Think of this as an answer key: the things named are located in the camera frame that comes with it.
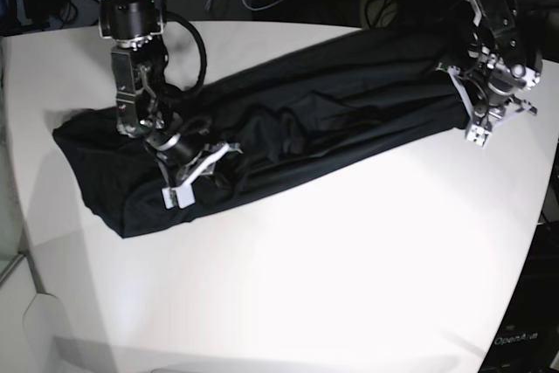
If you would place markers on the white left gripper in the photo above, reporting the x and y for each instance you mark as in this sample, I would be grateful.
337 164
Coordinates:
485 117

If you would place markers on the dark long-sleeve shirt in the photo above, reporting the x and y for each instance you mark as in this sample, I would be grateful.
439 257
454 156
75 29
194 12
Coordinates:
295 118

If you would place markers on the black OpenArm base box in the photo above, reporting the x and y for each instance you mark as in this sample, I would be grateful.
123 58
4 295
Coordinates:
527 338

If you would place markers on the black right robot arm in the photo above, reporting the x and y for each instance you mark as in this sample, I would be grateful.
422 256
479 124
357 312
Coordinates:
147 105

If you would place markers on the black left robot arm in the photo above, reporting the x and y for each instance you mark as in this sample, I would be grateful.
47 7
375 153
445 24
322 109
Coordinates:
499 65

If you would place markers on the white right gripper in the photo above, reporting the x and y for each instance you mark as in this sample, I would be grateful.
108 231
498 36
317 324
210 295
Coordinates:
181 165

